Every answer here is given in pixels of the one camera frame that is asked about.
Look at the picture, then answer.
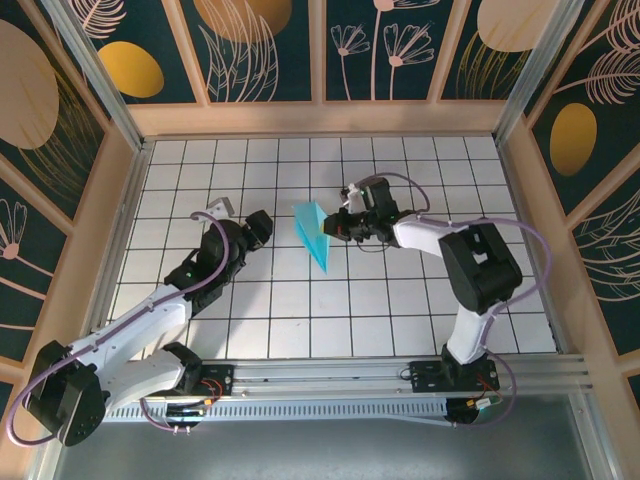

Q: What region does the light blue cloth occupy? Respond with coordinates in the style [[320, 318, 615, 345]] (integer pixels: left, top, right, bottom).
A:
[[291, 199, 332, 275]]

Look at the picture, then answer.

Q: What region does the grey metal sheet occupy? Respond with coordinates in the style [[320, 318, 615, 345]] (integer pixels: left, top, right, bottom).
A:
[[49, 417, 599, 480]]

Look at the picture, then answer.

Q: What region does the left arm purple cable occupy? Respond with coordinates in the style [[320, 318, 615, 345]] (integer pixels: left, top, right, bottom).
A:
[[7, 209, 232, 446]]

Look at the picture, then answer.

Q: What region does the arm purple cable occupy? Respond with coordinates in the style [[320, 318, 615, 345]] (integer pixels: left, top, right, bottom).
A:
[[349, 172, 553, 431], [7, 209, 232, 446]]

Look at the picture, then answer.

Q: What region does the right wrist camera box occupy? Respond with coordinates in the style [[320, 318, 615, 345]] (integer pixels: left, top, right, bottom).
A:
[[342, 183, 371, 214]]

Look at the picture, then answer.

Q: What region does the aluminium table side rail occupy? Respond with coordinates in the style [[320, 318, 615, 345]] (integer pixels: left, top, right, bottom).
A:
[[494, 139, 574, 356], [79, 142, 151, 361]]

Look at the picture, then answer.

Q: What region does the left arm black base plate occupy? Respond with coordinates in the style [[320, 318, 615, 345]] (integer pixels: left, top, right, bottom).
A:
[[197, 363, 236, 399]]

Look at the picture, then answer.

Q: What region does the red wire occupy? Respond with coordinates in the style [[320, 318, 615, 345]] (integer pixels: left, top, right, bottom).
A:
[[474, 374, 501, 401], [199, 377, 226, 404]]

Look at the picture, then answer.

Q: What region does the long aluminium mounting rail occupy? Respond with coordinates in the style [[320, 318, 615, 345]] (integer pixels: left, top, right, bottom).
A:
[[49, 353, 596, 401]]

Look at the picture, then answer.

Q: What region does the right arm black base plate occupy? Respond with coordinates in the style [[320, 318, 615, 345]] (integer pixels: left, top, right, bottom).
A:
[[408, 360, 500, 394]]

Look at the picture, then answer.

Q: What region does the slotted grey cable duct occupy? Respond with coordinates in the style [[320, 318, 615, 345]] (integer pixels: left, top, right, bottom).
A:
[[104, 397, 449, 426]]

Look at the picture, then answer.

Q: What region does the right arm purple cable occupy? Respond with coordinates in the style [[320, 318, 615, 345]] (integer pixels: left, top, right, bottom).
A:
[[349, 172, 553, 431]]

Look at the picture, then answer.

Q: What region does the aluminium corner post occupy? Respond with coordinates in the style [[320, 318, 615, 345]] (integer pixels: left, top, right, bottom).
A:
[[491, 0, 587, 146], [39, 0, 151, 154]]

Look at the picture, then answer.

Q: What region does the aluminium frame profile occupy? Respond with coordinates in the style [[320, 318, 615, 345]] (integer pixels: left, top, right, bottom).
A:
[[574, 394, 617, 480], [27, 442, 66, 480]]

